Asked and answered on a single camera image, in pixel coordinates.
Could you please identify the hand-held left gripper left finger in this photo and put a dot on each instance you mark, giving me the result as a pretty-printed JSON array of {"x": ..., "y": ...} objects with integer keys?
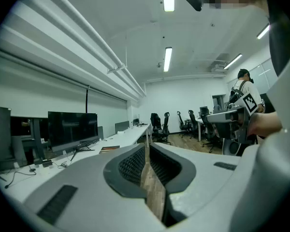
[{"x": 91, "y": 202}]

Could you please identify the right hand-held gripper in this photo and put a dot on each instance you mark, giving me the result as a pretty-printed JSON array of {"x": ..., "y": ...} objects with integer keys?
[{"x": 239, "y": 127}]

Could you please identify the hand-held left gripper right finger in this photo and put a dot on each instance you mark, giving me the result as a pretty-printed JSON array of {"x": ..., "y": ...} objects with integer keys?
[{"x": 203, "y": 178}]

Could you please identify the dark brown mouse pad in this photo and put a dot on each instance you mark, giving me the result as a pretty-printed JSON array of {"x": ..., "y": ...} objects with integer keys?
[{"x": 109, "y": 149}]

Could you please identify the person's right forearm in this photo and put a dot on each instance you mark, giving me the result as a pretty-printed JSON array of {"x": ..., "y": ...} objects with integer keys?
[{"x": 265, "y": 124}]

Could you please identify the grey desk divider panel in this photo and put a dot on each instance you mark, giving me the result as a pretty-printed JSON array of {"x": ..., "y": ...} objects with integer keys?
[
  {"x": 122, "y": 126},
  {"x": 100, "y": 132}
]

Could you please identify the black office chair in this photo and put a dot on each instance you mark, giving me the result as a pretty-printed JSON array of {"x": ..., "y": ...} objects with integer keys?
[
  {"x": 193, "y": 123},
  {"x": 165, "y": 129},
  {"x": 209, "y": 132},
  {"x": 155, "y": 123},
  {"x": 182, "y": 124}
]

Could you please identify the ceiling air vent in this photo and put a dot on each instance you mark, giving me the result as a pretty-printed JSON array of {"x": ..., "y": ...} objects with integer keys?
[{"x": 220, "y": 62}]

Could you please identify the small black box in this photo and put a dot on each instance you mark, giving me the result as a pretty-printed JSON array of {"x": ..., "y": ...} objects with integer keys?
[{"x": 47, "y": 163}]

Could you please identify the glass partition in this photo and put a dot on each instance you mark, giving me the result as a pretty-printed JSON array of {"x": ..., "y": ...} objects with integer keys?
[{"x": 263, "y": 75}]

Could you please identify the small white object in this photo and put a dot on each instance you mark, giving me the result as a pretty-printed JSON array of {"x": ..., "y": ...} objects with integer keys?
[{"x": 120, "y": 133}]

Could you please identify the large black monitor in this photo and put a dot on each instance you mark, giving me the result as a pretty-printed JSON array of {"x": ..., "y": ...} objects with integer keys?
[{"x": 72, "y": 129}]

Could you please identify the white ceiling pipes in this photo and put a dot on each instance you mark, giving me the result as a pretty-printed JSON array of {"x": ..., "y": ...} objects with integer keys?
[{"x": 99, "y": 40}]

